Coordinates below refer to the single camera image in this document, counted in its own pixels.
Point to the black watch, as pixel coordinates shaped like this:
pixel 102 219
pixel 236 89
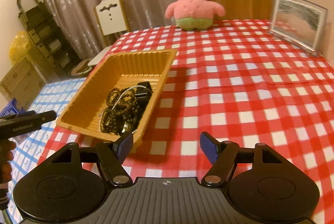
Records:
pixel 143 94

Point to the cardboard box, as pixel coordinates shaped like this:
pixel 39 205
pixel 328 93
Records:
pixel 22 83

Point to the golden plastic tray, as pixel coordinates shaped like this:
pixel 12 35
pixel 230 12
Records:
pixel 120 70

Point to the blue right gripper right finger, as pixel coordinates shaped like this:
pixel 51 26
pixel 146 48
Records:
pixel 258 182

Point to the beige foot bath basin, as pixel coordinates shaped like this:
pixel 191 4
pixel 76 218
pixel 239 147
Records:
pixel 82 70

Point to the blue small box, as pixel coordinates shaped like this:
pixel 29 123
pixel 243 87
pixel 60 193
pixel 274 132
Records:
pixel 14 108

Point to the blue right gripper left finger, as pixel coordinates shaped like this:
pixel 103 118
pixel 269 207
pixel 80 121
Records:
pixel 74 181

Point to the red white checkered tablecloth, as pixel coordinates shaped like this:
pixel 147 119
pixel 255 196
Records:
pixel 241 84

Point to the silver framed sand picture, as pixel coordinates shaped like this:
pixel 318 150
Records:
pixel 299 22

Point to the yellow plastic bag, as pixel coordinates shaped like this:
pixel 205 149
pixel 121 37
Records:
pixel 20 47

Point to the pink starfish plush toy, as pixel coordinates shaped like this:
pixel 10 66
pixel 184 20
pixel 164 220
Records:
pixel 194 14

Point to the blue white checkered mat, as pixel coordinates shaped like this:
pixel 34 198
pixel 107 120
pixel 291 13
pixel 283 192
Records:
pixel 44 142

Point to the black folding ladder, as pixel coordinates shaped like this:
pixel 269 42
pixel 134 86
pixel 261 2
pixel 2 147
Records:
pixel 47 36

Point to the person's left hand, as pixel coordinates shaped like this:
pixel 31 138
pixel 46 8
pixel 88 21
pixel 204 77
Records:
pixel 7 148

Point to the white wooden chair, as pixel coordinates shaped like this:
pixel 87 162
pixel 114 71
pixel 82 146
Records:
pixel 111 18

